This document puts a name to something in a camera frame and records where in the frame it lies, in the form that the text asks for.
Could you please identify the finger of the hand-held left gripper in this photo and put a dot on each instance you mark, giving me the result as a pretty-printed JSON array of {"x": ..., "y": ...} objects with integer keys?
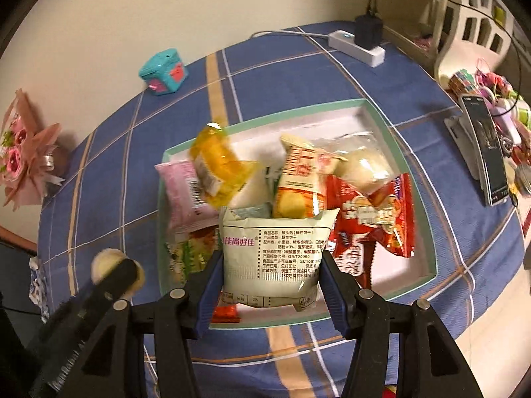
[{"x": 116, "y": 284}]

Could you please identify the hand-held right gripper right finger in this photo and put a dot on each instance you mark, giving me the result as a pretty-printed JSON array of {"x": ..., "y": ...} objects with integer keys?
[{"x": 332, "y": 290}]

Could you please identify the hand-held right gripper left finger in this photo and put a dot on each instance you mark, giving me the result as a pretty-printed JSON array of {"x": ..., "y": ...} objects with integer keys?
[{"x": 209, "y": 294}]

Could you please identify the white jelly cup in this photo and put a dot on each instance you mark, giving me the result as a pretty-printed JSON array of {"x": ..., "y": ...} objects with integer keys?
[{"x": 103, "y": 263}]

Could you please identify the red stick packet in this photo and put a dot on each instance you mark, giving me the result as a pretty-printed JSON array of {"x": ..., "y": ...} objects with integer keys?
[{"x": 226, "y": 314}]

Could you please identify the green clear biscuit packet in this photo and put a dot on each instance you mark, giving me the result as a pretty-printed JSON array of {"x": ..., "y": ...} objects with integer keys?
[{"x": 186, "y": 257}]

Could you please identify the cream snack packet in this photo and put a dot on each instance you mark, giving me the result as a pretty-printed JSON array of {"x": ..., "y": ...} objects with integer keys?
[{"x": 269, "y": 265}]

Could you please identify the red snack packet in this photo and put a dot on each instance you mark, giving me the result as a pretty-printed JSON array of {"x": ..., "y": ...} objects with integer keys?
[{"x": 365, "y": 224}]

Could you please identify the teal rimmed white tray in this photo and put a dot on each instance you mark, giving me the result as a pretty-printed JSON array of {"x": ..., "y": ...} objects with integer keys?
[{"x": 408, "y": 267}]

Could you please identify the pink snack packet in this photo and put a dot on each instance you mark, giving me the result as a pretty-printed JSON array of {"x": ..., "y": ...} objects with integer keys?
[{"x": 178, "y": 195}]

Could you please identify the yellow egg roll packet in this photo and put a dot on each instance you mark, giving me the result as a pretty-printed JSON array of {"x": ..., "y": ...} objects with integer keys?
[{"x": 296, "y": 174}]

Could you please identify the clear bun packet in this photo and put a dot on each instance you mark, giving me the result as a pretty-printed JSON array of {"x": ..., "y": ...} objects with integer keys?
[{"x": 365, "y": 168}]

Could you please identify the green white snack packet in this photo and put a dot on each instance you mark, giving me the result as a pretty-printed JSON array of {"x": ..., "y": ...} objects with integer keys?
[{"x": 273, "y": 176}]

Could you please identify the yellow jelly packet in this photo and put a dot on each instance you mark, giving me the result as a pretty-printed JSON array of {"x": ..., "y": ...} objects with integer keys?
[{"x": 224, "y": 166}]

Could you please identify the crumpled blue white wrapper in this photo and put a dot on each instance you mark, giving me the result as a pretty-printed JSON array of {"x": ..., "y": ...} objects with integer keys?
[{"x": 37, "y": 290}]

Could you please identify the red printed paper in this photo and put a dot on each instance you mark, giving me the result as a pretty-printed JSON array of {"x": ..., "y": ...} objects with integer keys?
[{"x": 390, "y": 393}]

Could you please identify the pink flower bouquet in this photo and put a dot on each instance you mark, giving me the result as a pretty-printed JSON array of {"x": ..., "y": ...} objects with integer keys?
[{"x": 25, "y": 161}]

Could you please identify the grey phone stand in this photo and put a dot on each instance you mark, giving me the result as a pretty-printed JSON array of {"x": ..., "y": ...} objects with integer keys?
[{"x": 460, "y": 141}]

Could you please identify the smartphone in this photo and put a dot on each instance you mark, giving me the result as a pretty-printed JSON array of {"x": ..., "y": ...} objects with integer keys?
[{"x": 485, "y": 149}]

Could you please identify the teal toy house box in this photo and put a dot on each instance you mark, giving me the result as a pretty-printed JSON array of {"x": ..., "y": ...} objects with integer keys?
[{"x": 164, "y": 72}]

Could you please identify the pile of colourful toys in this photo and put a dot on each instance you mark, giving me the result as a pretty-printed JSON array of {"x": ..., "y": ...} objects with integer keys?
[{"x": 502, "y": 107}]

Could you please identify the white power strip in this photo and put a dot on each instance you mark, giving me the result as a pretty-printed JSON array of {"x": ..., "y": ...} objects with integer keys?
[{"x": 342, "y": 39}]

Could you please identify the white chair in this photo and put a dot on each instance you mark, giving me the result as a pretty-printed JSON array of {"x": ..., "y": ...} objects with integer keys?
[{"x": 450, "y": 62}]

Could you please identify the black charger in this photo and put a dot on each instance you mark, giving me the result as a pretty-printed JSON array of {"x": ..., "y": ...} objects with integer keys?
[{"x": 369, "y": 31}]

